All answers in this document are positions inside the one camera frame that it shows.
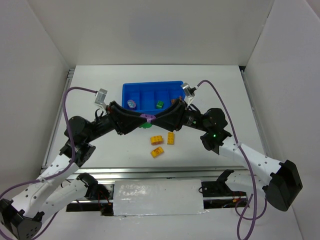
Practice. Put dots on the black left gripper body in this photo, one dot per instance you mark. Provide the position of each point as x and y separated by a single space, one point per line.
113 118

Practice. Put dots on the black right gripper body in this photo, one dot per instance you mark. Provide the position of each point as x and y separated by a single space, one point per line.
180 115

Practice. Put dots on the green lego brick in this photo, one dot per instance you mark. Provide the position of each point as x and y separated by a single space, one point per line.
159 104

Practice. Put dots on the purple flower lego piece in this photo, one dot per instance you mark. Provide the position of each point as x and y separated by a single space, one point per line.
131 104

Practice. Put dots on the purple lego brick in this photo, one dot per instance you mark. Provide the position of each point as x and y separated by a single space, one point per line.
149 118

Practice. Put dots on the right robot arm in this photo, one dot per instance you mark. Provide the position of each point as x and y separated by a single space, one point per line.
279 182

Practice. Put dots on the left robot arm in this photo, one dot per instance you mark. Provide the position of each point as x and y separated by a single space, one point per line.
24 214

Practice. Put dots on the yellow lego plate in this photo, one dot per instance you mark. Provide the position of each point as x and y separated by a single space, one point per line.
170 138

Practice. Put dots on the yellow lego brick upper left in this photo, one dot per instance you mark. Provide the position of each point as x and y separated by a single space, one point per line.
156 140

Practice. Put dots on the yellow lego brick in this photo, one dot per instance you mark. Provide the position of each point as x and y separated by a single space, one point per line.
156 140
157 152

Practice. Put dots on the blue divided plastic bin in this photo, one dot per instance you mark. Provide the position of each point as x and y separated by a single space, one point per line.
147 94

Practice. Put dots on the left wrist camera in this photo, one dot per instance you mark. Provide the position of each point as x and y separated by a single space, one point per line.
100 97

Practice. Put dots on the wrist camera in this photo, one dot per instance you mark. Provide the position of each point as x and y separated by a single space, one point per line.
189 93
100 97

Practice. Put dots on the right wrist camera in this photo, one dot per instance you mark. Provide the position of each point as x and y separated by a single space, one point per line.
189 93

